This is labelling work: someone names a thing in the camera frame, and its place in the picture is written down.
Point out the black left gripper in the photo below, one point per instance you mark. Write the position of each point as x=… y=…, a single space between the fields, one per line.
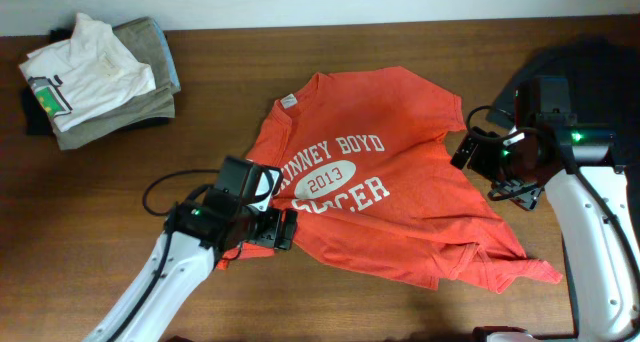
x=271 y=234

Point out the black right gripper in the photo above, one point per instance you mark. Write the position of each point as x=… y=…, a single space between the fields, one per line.
x=522 y=193

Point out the red orange t-shirt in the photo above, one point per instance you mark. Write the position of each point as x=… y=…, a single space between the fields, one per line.
x=366 y=170

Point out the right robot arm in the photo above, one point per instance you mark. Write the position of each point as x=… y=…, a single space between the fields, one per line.
x=570 y=155

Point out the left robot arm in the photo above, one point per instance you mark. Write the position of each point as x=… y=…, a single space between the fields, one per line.
x=183 y=257

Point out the dark navy garment pile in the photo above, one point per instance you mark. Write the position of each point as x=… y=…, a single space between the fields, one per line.
x=602 y=75

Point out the light blue folded garment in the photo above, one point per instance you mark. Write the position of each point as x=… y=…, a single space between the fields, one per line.
x=172 y=71

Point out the olive folded garment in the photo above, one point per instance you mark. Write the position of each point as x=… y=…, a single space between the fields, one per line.
x=140 y=39

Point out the black folded garment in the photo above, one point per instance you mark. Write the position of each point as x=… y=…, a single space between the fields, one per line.
x=36 y=119

